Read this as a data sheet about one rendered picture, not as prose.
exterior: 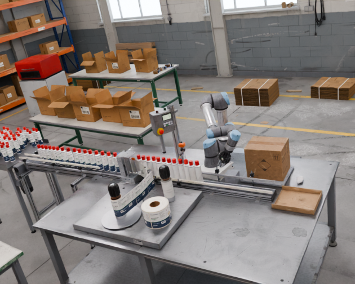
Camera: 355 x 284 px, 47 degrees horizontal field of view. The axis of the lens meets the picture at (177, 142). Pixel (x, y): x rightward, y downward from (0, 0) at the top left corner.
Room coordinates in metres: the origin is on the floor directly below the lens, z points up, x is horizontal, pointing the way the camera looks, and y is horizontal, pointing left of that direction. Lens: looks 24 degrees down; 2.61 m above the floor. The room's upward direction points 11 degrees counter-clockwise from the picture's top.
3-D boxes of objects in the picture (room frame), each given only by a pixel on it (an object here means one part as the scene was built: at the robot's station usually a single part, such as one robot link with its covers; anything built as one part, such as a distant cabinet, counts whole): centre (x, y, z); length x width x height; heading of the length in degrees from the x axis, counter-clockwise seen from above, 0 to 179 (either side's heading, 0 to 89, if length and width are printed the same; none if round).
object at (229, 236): (2.91, 0.00, 0.82); 2.10 x 1.50 x 0.02; 56
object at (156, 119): (3.19, 0.09, 1.38); 0.17 x 0.10 x 0.19; 111
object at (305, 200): (2.51, -0.78, 0.85); 0.30 x 0.26 x 0.04; 56
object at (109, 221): (2.66, 0.53, 0.89); 0.31 x 0.31 x 0.01
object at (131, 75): (7.84, 0.81, 0.39); 2.20 x 0.80 x 0.78; 50
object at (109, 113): (5.17, 0.70, 0.96); 0.53 x 0.45 x 0.37; 142
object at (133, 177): (3.22, 0.45, 1.01); 0.14 x 0.13 x 0.26; 56
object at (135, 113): (4.87, 0.41, 0.97); 0.51 x 0.39 x 0.37; 145
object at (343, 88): (6.52, -2.78, 0.11); 0.65 x 0.54 x 0.22; 47
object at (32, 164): (3.85, 1.22, 0.47); 1.17 x 0.38 x 0.94; 56
